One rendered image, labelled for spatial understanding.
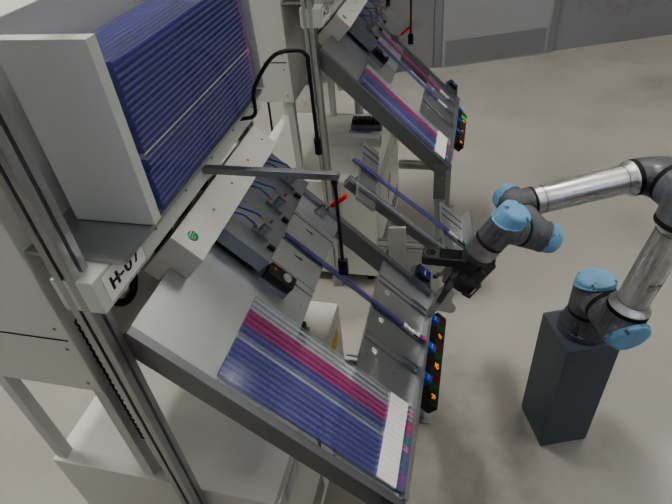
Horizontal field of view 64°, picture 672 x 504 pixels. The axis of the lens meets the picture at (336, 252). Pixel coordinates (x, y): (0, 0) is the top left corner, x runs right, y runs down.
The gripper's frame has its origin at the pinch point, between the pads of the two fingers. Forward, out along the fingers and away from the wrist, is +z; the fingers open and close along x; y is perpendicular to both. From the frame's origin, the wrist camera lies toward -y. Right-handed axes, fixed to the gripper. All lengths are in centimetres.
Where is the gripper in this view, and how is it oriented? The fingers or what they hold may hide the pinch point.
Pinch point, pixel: (428, 296)
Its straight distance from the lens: 145.0
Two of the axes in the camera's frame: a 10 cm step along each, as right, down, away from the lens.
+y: 8.9, 4.5, 1.1
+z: -4.0, 6.3, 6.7
